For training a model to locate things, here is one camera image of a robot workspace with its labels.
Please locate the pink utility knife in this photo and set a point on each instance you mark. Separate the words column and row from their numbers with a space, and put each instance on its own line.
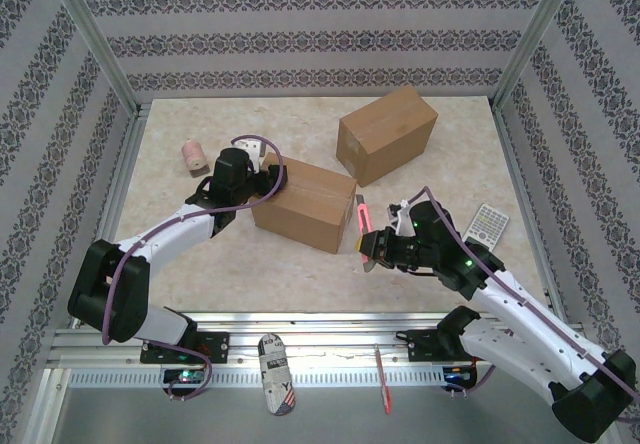
column 364, row 219

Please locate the brown cardboard express box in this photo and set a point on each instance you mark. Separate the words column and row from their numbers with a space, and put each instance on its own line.
column 390, row 129
column 310, row 204

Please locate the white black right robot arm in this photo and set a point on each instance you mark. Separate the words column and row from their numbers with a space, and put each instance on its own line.
column 520, row 334

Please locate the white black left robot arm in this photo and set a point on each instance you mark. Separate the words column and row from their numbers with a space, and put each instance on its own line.
column 170, row 229

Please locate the pink thread spool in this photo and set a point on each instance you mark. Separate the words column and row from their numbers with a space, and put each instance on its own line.
column 192, row 156

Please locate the white scientific calculator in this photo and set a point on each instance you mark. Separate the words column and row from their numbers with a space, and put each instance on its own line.
column 487, row 224

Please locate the small controller circuit board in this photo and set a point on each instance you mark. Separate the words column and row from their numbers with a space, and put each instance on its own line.
column 457, row 375
column 186, row 376

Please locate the red pen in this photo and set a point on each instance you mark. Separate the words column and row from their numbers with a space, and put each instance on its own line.
column 384, row 384

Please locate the newspaper print finger skateboard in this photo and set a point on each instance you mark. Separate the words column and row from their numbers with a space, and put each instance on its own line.
column 277, row 374

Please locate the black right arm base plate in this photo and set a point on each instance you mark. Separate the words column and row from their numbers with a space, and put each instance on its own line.
column 417, row 346

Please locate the aluminium mounting rail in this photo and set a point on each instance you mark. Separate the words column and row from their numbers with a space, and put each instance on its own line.
column 325, row 339

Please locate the aluminium side rail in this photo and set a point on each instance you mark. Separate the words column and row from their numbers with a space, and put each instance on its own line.
column 121, row 179
column 514, row 164

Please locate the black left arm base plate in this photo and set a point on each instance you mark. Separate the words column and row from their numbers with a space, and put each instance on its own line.
column 217, row 346

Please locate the aluminium frame post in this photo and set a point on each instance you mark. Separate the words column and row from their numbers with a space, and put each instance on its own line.
column 535, row 34
column 93, row 34

